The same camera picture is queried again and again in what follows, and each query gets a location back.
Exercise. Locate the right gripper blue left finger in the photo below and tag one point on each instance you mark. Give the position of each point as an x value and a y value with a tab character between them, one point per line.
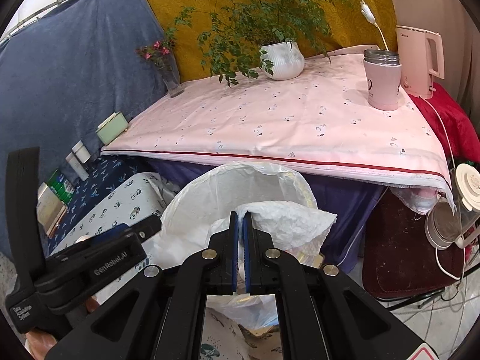
234	231

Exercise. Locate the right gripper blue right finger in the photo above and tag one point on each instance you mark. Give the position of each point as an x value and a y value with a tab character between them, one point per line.
246	228

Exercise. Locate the white tissue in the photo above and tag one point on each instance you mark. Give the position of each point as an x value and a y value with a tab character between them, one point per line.
294	228

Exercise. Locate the white trash bin with liner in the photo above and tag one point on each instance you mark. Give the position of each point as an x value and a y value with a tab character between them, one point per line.
203	207

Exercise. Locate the operator left hand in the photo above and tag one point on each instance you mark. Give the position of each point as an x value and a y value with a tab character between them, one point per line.
39	343

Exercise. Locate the green tin can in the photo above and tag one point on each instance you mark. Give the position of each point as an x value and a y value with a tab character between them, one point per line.
61	186

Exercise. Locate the panda print table cloth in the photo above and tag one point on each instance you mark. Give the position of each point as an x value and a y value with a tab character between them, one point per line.
146	194

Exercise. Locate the navy patterned cloth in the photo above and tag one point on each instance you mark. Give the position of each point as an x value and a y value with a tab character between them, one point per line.
107	174

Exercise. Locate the white tube bottle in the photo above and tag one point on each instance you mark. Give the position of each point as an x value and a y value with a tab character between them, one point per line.
77	167

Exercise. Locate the pink table cloth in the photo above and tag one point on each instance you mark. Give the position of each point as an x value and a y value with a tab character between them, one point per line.
318	123

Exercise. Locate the white jar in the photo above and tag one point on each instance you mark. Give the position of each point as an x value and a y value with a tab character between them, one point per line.
81	152

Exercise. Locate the mint green tissue box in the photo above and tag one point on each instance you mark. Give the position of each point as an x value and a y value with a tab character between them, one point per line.
111	127

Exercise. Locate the dark red chair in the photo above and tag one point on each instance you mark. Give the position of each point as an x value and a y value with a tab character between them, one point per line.
399	261

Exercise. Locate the glass vase pink flowers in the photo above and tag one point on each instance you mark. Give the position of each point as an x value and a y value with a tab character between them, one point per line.
160	54

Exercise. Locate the white small appliance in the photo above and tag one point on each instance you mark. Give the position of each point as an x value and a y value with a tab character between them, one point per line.
455	222

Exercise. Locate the green potted plant white pot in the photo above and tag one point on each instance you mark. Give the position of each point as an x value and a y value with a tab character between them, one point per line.
238	32

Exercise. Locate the blue fabric backdrop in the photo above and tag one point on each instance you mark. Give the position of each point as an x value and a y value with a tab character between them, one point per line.
63	75

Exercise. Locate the pink thermos cup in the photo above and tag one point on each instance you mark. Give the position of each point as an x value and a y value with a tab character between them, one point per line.
383	74

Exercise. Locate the red cloth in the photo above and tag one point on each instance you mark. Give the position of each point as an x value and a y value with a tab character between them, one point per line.
450	124

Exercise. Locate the pink electric kettle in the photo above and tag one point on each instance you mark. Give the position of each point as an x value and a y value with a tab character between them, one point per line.
421	55

